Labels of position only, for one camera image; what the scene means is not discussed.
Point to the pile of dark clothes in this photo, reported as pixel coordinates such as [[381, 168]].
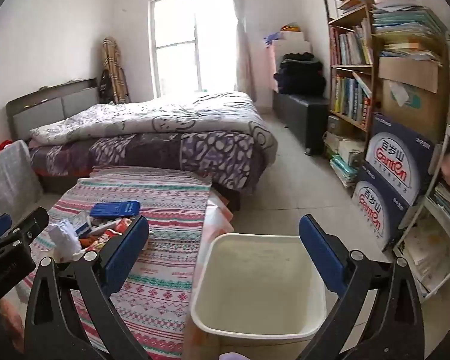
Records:
[[300, 75]]

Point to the floor pile of books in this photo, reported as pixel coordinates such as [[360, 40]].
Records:
[[345, 153]]

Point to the small blue white box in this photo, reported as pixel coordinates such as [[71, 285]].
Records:
[[81, 225]]

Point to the plaid cloth bundle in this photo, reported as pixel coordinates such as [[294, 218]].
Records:
[[114, 67]]

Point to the pale curtain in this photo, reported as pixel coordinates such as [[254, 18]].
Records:
[[243, 45]]

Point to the black ottoman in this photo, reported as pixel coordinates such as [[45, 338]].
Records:
[[303, 120]]

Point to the blue cardboard box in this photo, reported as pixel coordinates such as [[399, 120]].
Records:
[[114, 209]]

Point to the grey bed headboard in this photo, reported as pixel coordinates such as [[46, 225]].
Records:
[[48, 108]]

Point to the white paper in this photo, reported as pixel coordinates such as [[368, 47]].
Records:
[[63, 238]]

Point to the pink floral table cover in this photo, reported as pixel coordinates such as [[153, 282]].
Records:
[[217, 217]]

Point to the wooden bookshelf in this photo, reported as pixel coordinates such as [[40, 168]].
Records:
[[375, 67]]

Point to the purple patterned bedspread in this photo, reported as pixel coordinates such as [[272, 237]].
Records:
[[195, 153]]

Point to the striped patterned tablecloth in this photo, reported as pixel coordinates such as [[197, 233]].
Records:
[[165, 270]]

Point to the brown cardboard box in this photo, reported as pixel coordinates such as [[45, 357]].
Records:
[[416, 93]]

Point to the white metal rack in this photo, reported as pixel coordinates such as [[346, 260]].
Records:
[[448, 120]]

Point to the blue water carton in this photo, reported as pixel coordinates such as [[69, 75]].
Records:
[[397, 157], [378, 213]]

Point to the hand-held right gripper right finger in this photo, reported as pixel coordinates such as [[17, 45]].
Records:
[[322, 251]]

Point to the short row of books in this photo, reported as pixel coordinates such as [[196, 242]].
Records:
[[350, 43]]

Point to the pile of loose papers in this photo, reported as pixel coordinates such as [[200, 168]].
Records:
[[427, 255]]

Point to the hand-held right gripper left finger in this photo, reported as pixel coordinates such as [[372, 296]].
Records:
[[125, 255]]

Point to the red snack wrapper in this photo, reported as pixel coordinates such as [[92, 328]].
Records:
[[105, 237]]

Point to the orange yellow item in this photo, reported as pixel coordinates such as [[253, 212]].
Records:
[[290, 27]]

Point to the stack of papers and booklets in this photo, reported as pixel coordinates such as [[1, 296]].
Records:
[[408, 22]]

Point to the window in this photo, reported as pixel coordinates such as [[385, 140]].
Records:
[[187, 45]]

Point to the white plastic bin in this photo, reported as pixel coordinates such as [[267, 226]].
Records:
[[255, 288]]

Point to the white stepped dresser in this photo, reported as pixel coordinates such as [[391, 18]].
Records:
[[292, 43]]

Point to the red cloth item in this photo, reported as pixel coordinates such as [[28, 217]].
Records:
[[0, 147]]

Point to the purple blue item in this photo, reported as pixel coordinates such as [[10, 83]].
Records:
[[272, 38]]

